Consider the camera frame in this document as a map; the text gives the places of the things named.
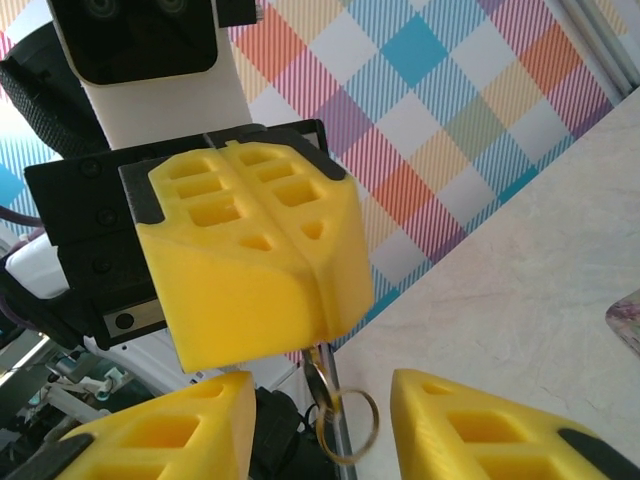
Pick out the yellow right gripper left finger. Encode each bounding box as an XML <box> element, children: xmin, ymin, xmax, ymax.
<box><xmin>0</xmin><ymin>370</ymin><xmax>257</xmax><ymax>480</ymax></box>

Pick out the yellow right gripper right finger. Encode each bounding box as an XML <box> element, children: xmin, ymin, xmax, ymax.
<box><xmin>390</xmin><ymin>368</ymin><xmax>640</xmax><ymax>480</ymax></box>

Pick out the silver key ring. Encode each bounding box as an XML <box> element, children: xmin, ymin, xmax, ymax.
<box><xmin>314</xmin><ymin>388</ymin><xmax>381</xmax><ymax>466</ymax></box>

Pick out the floral tin box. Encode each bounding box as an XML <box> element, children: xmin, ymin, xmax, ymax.
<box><xmin>604</xmin><ymin>288</ymin><xmax>640</xmax><ymax>357</ymax></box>

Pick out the purple cable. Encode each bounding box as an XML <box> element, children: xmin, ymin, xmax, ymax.
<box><xmin>0</xmin><ymin>203</ymin><xmax>42</xmax><ymax>229</ymax></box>

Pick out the black braided cable sleeve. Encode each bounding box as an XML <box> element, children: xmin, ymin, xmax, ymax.
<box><xmin>0</xmin><ymin>64</ymin><xmax>109</xmax><ymax>157</ymax></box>

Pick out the white black wrist camera box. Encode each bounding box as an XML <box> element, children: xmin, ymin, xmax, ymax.
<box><xmin>47</xmin><ymin>0</ymin><xmax>266</xmax><ymax>151</ymax></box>

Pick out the grey metal frame profile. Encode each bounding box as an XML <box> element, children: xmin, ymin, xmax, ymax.
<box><xmin>578</xmin><ymin>0</ymin><xmax>640</xmax><ymax>97</ymax></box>

